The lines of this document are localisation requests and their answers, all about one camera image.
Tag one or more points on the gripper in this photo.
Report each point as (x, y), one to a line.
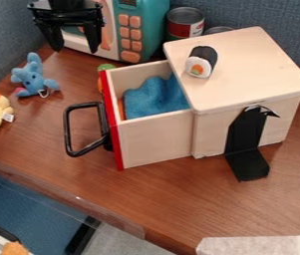
(70, 12)

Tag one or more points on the drawer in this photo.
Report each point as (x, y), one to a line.
(156, 137)

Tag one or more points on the blue plush animal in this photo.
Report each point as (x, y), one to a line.
(33, 78)

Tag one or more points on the toy microwave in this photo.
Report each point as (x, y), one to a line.
(145, 30)

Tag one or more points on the blue cloth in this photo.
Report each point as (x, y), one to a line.
(156, 98)

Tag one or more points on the red and silver can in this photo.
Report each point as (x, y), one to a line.
(184, 25)

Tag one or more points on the toy sushi roll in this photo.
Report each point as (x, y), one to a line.
(201, 61)

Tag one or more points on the cabinet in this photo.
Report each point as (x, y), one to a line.
(250, 66)

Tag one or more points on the black tape strip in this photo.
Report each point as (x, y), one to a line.
(245, 146)

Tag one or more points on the orange plush toy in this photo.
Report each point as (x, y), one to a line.
(14, 249)

